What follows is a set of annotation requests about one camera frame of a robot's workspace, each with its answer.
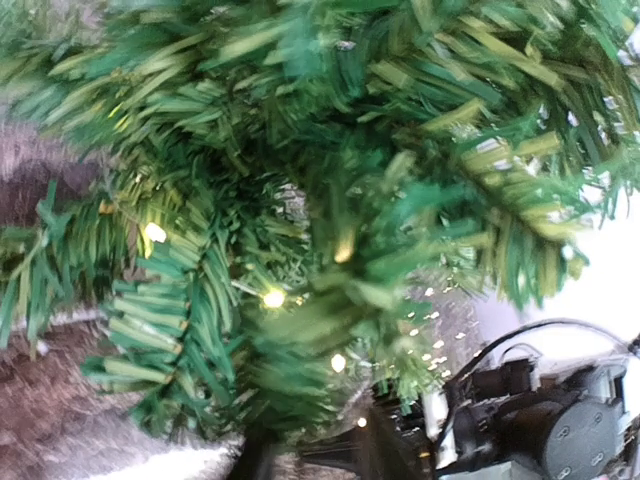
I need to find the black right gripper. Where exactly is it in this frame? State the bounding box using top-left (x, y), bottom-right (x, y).
top-left (440, 355), bottom-right (640, 480)

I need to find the small green christmas tree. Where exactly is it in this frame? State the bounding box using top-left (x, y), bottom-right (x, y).
top-left (0, 0), bottom-right (640, 446)

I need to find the white fairy light string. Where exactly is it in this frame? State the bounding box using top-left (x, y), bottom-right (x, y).
top-left (140, 220), bottom-right (461, 431)

